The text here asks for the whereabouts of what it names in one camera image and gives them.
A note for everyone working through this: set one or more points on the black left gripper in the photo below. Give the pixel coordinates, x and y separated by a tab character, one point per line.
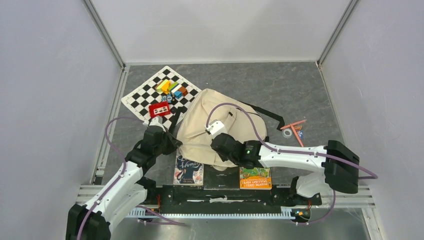
173	143

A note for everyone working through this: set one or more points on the salmon pencil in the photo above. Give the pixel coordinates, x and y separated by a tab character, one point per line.
293	124
296	135

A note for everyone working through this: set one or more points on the green yellow block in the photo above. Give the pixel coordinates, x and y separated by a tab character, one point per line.
159	86

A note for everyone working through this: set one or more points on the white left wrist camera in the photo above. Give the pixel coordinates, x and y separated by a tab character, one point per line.
155	121

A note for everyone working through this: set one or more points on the black white chessboard mat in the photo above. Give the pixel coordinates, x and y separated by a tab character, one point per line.
139	100

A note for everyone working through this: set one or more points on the clear tape roll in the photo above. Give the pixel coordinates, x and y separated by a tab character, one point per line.
287	133

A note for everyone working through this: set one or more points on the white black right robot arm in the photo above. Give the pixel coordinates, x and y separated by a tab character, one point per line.
332	166

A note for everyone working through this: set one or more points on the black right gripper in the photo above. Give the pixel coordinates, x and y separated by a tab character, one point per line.
224	158

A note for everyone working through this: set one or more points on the orange block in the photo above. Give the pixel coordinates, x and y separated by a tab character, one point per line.
165	87

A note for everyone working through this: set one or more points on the Little Women book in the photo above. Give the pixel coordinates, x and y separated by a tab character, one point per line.
187	172

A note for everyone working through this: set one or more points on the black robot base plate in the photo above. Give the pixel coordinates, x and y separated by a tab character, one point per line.
173	199

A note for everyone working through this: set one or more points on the blue cube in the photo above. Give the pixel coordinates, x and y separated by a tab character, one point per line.
178	95

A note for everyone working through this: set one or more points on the red plastic block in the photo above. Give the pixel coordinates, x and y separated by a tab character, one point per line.
160	109

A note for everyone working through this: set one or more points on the beige canvas backpack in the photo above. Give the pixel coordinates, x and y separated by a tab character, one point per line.
212	113

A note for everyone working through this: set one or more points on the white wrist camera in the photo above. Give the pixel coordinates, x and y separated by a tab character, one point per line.
155	121
216	128

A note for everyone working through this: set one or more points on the orange Treehouse book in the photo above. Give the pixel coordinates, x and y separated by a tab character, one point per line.
255	179

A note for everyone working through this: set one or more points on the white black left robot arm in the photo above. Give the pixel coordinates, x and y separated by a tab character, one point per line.
99	216

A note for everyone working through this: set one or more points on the brown block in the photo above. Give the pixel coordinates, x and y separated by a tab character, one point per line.
183	91

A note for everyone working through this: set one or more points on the black Moon and Sixpence book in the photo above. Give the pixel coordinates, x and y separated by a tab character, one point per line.
228	179

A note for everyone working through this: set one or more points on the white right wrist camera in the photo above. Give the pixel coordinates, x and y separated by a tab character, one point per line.
216	128

